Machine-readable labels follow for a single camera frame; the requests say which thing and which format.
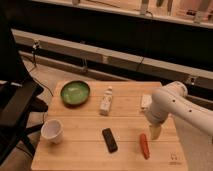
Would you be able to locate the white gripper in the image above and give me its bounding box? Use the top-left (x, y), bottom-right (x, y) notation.
top-left (145, 105), bottom-right (168, 140)

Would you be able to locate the red pepper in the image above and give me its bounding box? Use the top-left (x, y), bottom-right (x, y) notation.
top-left (140, 133), bottom-right (150, 159)

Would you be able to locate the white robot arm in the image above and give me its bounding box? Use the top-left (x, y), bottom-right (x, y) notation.
top-left (145, 81), bottom-right (213, 140)

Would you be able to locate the white sponge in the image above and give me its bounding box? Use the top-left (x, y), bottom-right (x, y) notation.
top-left (141, 94), bottom-right (152, 111)

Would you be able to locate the wooden table board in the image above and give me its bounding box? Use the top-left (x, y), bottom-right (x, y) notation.
top-left (31, 81), bottom-right (188, 171)

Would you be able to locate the black rectangular block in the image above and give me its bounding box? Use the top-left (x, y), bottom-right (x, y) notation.
top-left (102, 128), bottom-right (118, 153)

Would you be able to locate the white plastic bottle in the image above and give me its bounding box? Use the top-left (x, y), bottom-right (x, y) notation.
top-left (100, 86), bottom-right (113, 116)

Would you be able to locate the green bowl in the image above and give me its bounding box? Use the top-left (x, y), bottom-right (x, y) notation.
top-left (60, 80), bottom-right (90, 106)

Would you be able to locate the white cup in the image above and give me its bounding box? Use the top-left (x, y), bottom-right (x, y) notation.
top-left (41, 119), bottom-right (63, 144)

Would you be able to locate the black office chair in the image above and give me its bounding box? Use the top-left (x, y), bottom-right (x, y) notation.
top-left (0, 11), bottom-right (48, 165)

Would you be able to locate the black cable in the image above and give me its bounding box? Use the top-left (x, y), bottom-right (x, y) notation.
top-left (19, 41), bottom-right (54, 98)

